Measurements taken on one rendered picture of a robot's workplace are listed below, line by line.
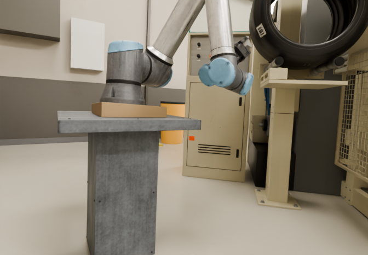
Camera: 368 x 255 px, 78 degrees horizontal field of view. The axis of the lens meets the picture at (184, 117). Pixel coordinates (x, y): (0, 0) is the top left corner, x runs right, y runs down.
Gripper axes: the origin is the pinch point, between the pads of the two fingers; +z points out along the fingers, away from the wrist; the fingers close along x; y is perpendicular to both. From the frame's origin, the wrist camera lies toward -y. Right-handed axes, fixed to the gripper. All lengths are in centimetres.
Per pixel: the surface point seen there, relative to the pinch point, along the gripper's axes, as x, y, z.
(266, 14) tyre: 4.9, -2.2, 17.3
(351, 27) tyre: 26, 29, 32
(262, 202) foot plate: -51, 92, -22
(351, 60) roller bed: 8, 51, 54
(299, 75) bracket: -14, 41, 38
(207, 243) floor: -31, 64, -73
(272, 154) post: -41, 73, 3
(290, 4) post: -5, 2, 62
